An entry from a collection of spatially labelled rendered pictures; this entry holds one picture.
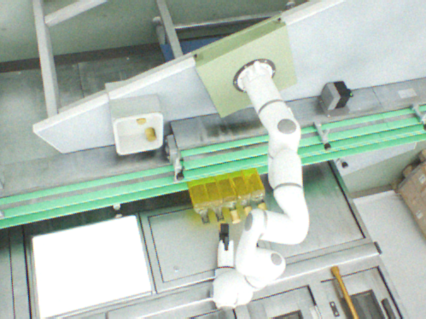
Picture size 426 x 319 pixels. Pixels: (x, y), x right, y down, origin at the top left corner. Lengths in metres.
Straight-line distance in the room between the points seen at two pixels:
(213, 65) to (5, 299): 1.14
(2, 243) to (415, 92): 1.83
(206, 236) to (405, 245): 4.12
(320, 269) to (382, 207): 3.97
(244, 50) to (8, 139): 1.17
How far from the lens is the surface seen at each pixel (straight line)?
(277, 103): 1.45
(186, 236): 1.83
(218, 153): 1.72
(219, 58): 1.45
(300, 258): 1.91
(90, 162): 1.78
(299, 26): 1.58
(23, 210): 1.76
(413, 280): 5.63
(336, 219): 2.05
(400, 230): 5.79
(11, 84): 2.36
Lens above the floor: 1.74
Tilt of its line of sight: 27 degrees down
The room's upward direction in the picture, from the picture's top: 162 degrees clockwise
